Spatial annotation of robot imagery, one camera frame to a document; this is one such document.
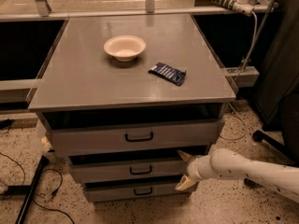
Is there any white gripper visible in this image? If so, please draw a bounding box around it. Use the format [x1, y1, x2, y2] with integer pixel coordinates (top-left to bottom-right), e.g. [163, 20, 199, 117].
[176, 150, 213, 191]

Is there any grey drawer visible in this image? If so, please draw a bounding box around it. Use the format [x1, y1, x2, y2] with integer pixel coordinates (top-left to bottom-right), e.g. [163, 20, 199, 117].
[47, 119, 224, 157]
[69, 156, 187, 183]
[83, 175, 197, 203]

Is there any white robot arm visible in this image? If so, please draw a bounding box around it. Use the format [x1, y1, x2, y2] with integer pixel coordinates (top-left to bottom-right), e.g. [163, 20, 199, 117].
[176, 148, 299, 203]

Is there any grey bottom drawer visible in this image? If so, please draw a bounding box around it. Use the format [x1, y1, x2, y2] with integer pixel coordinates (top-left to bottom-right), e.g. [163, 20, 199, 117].
[83, 175, 197, 203]

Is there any grey drawer cabinet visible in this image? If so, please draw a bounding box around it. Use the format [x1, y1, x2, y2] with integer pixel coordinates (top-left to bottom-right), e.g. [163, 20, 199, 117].
[27, 13, 237, 203]

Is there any grey top drawer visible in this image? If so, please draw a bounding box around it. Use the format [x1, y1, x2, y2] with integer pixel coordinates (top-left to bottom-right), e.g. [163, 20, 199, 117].
[47, 119, 224, 157]

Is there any blue snack packet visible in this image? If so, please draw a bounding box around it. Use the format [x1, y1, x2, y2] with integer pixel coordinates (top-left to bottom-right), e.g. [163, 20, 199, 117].
[149, 62, 186, 86]

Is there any black office chair base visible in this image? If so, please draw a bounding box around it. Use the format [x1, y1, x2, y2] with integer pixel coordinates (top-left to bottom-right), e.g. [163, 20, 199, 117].
[244, 130, 299, 188]

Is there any white round bowl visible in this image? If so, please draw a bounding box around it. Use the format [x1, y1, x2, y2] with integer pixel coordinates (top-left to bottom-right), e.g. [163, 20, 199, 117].
[104, 35, 147, 62]

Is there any black metal floor bar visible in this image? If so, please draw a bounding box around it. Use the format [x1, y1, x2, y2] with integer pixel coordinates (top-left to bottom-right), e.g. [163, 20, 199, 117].
[15, 155, 49, 224]

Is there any white power strip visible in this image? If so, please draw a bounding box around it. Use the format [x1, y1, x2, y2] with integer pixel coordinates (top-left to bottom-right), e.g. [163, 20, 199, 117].
[210, 0, 254, 16]

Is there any grey aluminium frame rail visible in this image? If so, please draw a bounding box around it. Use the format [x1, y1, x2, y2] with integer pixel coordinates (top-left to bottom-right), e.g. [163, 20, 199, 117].
[0, 4, 275, 23]

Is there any white power cable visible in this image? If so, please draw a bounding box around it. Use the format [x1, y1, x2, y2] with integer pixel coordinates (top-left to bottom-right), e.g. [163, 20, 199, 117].
[219, 11, 259, 142]

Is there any black floor cable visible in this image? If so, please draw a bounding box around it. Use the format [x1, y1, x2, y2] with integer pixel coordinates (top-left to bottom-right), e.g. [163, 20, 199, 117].
[0, 151, 76, 224]

